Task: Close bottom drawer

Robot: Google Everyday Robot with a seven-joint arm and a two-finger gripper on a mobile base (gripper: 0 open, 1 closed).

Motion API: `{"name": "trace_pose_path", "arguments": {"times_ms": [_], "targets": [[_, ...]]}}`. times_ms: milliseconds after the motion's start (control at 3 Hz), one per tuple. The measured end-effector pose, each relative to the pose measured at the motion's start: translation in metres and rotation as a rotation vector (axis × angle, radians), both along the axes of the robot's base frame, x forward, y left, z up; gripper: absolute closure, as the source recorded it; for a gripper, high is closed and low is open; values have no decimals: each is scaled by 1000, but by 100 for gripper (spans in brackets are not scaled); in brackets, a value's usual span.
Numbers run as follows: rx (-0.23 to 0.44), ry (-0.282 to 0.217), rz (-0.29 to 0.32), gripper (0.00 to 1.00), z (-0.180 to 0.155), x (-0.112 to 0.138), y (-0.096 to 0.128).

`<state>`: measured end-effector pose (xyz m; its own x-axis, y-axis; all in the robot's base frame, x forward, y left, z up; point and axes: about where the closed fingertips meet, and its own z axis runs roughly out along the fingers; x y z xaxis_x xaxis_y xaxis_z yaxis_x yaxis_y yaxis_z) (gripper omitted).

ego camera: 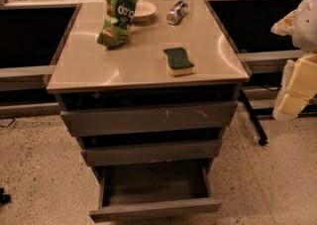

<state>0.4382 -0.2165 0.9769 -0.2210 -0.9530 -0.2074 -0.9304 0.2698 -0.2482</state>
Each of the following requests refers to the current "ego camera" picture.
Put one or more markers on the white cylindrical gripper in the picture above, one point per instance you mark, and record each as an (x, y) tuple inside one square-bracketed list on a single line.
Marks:
[(306, 28)]

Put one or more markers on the grey bottom drawer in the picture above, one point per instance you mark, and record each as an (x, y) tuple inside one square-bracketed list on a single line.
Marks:
[(154, 190)]

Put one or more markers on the grey drawer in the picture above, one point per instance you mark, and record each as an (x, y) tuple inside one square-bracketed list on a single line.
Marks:
[(154, 147), (151, 110), (154, 190)]

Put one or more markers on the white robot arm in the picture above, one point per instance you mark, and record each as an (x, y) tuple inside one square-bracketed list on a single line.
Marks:
[(304, 34)]

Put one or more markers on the grey middle drawer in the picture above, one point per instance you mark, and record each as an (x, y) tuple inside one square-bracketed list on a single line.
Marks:
[(154, 147)]

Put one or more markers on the grey drawer cabinet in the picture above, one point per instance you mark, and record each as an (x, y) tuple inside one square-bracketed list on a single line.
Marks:
[(84, 66)]

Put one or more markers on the grey top drawer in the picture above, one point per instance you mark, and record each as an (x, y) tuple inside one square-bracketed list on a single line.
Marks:
[(151, 110)]

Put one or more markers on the black metal table leg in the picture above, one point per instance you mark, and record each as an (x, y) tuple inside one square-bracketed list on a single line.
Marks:
[(263, 137)]

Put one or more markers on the silver soda can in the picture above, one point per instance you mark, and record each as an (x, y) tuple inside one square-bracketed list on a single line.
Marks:
[(177, 12)]

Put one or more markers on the yellow green sponge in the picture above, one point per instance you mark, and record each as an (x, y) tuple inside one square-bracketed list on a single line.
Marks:
[(177, 62)]

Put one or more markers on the white bowl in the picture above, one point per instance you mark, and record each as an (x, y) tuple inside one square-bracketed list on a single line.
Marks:
[(144, 11)]

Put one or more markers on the green chip bag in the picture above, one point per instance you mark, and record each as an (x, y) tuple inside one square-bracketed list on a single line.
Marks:
[(117, 23)]

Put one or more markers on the black object on floor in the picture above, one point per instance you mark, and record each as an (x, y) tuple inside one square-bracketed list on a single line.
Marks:
[(4, 198)]

